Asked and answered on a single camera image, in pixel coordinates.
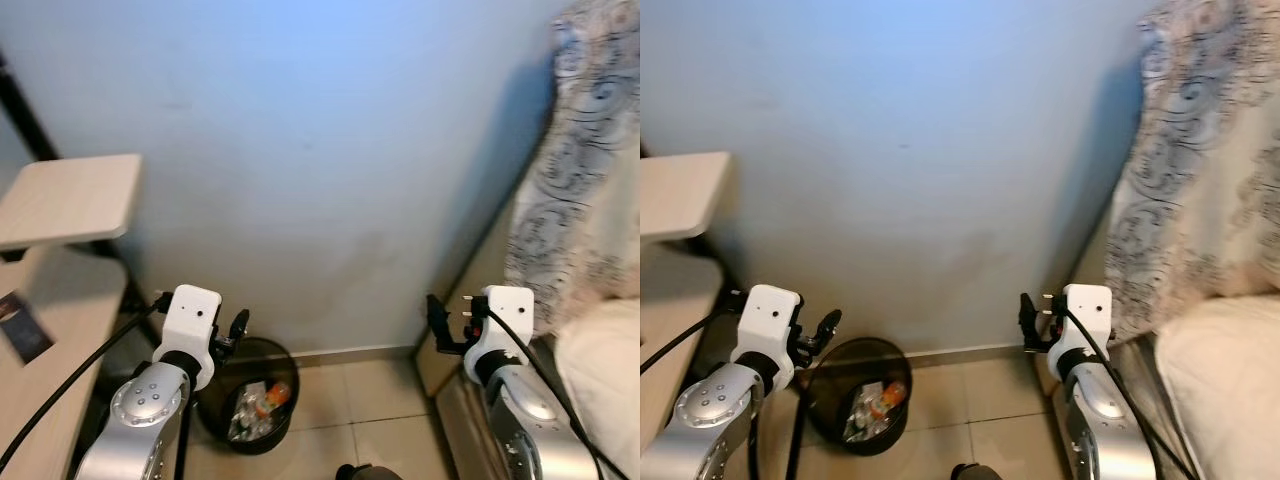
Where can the dark flat card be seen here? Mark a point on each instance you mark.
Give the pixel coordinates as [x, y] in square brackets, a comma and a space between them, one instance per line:
[22, 325]

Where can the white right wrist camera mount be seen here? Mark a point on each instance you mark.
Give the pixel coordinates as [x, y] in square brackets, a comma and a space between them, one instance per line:
[510, 310]
[1090, 310]

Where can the black round waste bin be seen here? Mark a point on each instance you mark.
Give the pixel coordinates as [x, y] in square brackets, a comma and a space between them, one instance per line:
[890, 360]
[280, 360]

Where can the black robot leg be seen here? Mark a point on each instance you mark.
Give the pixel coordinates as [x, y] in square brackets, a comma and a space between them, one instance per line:
[975, 474]
[365, 473]

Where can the beige wooden shelf board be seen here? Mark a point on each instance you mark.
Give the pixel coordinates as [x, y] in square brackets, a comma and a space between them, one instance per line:
[680, 195]
[65, 200]

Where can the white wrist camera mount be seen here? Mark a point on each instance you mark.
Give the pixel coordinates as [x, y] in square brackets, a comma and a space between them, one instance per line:
[510, 310]
[1090, 310]
[770, 315]
[190, 315]

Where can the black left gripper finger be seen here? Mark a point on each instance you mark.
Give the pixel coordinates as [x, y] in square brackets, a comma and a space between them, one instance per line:
[240, 326]
[828, 326]

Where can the crumpled clear plastic wrap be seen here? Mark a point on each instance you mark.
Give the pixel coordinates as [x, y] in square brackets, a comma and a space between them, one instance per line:
[860, 418]
[245, 420]

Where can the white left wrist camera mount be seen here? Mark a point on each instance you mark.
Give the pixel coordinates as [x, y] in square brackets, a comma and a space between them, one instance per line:
[770, 315]
[190, 315]

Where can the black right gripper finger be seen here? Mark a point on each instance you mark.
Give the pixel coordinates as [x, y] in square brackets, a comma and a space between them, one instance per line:
[1028, 318]
[437, 318]

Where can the beige wooden desk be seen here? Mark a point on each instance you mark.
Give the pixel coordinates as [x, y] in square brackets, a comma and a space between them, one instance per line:
[665, 300]
[60, 340]

